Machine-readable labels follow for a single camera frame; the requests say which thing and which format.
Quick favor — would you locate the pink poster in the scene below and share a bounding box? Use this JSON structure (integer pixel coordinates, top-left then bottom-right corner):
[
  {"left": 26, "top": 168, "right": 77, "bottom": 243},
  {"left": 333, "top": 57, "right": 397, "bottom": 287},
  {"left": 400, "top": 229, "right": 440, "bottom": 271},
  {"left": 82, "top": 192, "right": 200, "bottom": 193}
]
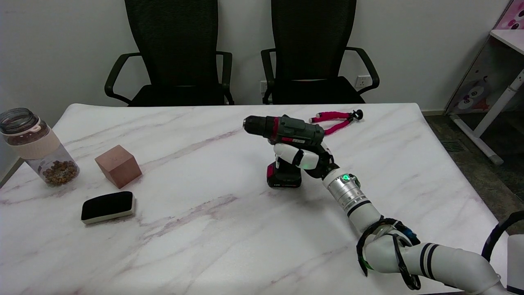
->
[{"left": 495, "top": 0, "right": 524, "bottom": 30}]

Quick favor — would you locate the green red power screwdriver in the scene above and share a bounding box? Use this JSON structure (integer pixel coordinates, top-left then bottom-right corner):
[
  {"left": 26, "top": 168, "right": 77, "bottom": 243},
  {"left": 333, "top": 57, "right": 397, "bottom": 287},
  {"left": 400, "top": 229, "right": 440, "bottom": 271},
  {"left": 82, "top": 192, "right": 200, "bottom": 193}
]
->
[{"left": 243, "top": 115, "right": 326, "bottom": 189}]

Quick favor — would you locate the red flexible mini tripod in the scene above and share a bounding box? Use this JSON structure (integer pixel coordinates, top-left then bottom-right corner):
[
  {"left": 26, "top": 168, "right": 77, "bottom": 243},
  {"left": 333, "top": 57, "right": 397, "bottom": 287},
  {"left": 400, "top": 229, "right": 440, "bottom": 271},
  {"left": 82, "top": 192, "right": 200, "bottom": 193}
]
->
[{"left": 309, "top": 109, "right": 364, "bottom": 136}]

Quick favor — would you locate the clear jar with nuts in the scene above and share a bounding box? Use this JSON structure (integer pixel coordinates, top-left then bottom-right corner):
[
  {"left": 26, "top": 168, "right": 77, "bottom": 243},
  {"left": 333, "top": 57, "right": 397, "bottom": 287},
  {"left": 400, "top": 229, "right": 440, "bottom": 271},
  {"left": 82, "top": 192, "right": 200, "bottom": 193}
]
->
[{"left": 0, "top": 107, "right": 80, "bottom": 187}]

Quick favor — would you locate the black mesh office chair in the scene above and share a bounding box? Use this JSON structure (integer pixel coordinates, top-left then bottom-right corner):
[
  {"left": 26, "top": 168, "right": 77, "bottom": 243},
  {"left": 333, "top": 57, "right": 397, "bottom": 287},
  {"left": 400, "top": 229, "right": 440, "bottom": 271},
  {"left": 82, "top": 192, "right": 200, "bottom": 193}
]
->
[
  {"left": 104, "top": 0, "right": 235, "bottom": 107},
  {"left": 260, "top": 0, "right": 380, "bottom": 105}
]

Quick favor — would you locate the black white board eraser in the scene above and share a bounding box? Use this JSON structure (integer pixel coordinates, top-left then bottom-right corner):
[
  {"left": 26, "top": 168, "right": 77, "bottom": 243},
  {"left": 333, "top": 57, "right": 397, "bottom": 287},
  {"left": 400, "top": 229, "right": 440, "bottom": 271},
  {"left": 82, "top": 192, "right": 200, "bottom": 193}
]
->
[{"left": 81, "top": 191, "right": 136, "bottom": 225}]

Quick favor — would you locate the copper coloured cube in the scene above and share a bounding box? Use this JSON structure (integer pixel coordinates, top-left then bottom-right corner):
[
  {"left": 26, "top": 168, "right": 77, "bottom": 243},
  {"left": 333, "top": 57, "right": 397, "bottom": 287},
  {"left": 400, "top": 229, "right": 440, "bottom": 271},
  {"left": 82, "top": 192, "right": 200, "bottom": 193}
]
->
[{"left": 95, "top": 144, "right": 143, "bottom": 189}]

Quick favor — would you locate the floor vent grille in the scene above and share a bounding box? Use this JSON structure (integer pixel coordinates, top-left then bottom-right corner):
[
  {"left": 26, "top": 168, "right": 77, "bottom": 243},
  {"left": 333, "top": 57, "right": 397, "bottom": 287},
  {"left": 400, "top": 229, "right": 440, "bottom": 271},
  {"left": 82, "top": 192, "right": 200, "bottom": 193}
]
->
[{"left": 441, "top": 141, "right": 466, "bottom": 154}]

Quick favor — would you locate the white desk with cartoon panel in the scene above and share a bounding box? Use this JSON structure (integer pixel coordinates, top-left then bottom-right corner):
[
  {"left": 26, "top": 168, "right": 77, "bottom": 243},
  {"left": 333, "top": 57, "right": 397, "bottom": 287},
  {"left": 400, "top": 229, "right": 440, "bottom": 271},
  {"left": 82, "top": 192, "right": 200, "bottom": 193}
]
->
[{"left": 444, "top": 29, "right": 524, "bottom": 166}]

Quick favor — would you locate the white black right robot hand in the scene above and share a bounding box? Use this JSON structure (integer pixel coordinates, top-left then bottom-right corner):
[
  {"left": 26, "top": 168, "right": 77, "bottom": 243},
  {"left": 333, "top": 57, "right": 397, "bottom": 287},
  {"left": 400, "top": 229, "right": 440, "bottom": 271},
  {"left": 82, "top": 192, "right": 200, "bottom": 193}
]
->
[{"left": 273, "top": 141, "right": 341, "bottom": 179}]

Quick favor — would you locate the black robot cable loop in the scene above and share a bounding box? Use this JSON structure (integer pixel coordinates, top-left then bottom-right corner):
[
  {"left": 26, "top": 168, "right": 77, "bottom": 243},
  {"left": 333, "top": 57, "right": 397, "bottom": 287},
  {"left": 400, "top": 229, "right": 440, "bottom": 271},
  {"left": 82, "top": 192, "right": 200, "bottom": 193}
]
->
[
  {"left": 356, "top": 217, "right": 422, "bottom": 291},
  {"left": 481, "top": 211, "right": 524, "bottom": 263}
]

